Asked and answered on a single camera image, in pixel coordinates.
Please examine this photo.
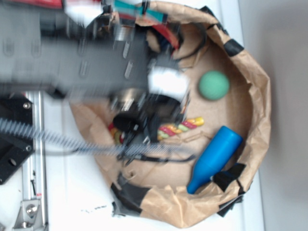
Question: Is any brown paper bag tray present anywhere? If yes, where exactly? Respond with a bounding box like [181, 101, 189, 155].
[69, 1, 272, 229]

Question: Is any blue plastic bottle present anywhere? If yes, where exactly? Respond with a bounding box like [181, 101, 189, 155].
[187, 126, 243, 194]

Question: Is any aluminium extrusion rail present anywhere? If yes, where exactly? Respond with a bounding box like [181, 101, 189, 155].
[12, 91, 49, 231]

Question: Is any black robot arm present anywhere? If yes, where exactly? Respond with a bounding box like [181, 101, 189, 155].
[0, 0, 168, 116]

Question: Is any multicolour rope piece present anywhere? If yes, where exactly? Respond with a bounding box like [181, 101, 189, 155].
[107, 122, 126, 145]
[157, 116, 205, 142]

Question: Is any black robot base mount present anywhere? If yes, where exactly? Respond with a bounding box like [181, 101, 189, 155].
[0, 95, 34, 185]

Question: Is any striped sleeved cable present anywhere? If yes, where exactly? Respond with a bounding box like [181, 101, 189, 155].
[0, 117, 183, 157]

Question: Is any green dimpled ball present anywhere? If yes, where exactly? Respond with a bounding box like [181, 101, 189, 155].
[198, 70, 230, 101]

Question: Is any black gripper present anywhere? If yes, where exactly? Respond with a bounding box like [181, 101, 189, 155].
[109, 53, 190, 144]

